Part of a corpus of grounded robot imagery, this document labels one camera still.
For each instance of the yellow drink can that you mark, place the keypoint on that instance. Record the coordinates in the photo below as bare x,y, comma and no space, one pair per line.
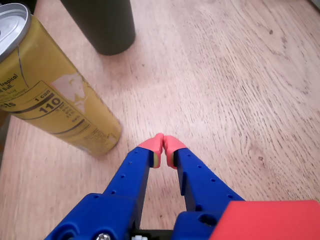
50,75

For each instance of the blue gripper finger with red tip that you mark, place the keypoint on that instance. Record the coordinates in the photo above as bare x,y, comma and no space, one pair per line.
200,180
125,180

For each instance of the dark gray glass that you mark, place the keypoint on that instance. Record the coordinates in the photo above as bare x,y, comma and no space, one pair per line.
105,25

